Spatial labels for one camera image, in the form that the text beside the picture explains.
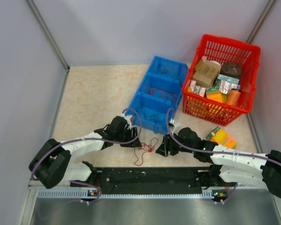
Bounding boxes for red plastic basket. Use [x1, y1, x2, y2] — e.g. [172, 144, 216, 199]
[182, 34, 260, 126]

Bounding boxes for orange bottle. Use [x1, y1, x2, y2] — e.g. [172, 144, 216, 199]
[226, 89, 242, 106]

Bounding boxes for orange yellow sponge pack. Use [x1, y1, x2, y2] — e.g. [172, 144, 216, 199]
[206, 127, 237, 149]

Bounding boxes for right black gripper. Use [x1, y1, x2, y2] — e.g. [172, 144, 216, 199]
[155, 131, 195, 157]

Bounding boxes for yellow sponge pack in basket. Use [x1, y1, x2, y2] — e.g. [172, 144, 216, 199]
[206, 87, 222, 103]

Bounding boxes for black thin wire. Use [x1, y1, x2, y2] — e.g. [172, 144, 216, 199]
[133, 105, 171, 123]

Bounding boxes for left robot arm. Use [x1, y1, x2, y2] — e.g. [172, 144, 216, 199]
[29, 115, 140, 189]

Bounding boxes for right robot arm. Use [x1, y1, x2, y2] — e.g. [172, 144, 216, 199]
[156, 127, 281, 199]

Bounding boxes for silver foil packets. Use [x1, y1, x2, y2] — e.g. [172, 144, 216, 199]
[187, 80, 206, 97]

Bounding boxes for dark brown round item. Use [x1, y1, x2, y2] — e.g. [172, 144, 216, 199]
[221, 62, 243, 77]

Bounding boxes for red wire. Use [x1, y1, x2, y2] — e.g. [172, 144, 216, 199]
[142, 83, 180, 104]
[133, 137, 159, 166]

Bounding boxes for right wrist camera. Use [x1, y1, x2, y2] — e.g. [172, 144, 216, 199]
[168, 119, 182, 133]

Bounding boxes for thin brown wire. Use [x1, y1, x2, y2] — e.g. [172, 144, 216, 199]
[157, 63, 180, 79]

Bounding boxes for upper brown cardboard box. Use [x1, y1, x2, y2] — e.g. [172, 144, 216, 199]
[195, 56, 222, 81]

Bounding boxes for left aluminium corner post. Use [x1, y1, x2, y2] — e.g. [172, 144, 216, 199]
[25, 0, 70, 72]

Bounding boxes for lower brown cardboard box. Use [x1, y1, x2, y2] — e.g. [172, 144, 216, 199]
[192, 72, 214, 88]

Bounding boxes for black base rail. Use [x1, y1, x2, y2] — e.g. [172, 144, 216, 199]
[70, 166, 228, 195]

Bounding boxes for teal tissue pack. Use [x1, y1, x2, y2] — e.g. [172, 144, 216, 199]
[217, 74, 240, 94]

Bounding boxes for right aluminium corner post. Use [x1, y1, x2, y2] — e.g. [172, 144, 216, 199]
[246, 0, 277, 44]

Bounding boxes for brown cardboard box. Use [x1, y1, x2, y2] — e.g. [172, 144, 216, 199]
[195, 56, 222, 81]
[192, 72, 214, 88]

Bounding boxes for white cable duct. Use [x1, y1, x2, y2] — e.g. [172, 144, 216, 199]
[38, 189, 214, 199]

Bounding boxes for blue three-compartment bin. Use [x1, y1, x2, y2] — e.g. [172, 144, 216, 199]
[126, 56, 188, 135]

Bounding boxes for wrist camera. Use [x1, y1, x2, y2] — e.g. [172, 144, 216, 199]
[121, 113, 134, 124]
[168, 119, 182, 133]

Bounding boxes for aluminium corner post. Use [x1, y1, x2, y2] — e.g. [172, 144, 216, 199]
[25, 0, 70, 72]
[246, 0, 277, 44]

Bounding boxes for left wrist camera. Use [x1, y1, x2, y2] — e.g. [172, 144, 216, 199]
[121, 113, 134, 124]

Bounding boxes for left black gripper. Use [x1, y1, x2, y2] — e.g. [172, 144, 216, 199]
[115, 127, 141, 148]

